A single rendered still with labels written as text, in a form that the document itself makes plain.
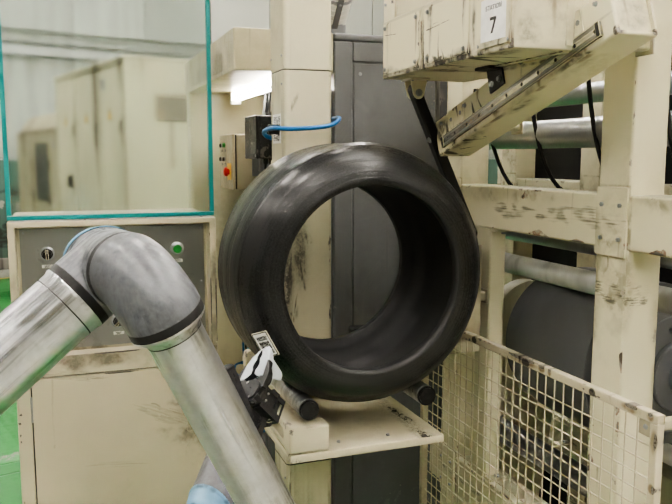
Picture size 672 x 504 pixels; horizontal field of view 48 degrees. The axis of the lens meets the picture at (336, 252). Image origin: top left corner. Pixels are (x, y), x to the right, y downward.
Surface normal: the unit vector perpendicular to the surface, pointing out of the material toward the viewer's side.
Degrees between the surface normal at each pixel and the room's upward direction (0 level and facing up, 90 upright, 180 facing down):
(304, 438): 90
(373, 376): 101
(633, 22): 72
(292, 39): 90
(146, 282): 61
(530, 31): 90
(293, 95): 90
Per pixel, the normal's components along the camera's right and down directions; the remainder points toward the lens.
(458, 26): -0.94, 0.04
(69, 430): 0.34, 0.12
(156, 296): 0.29, -0.25
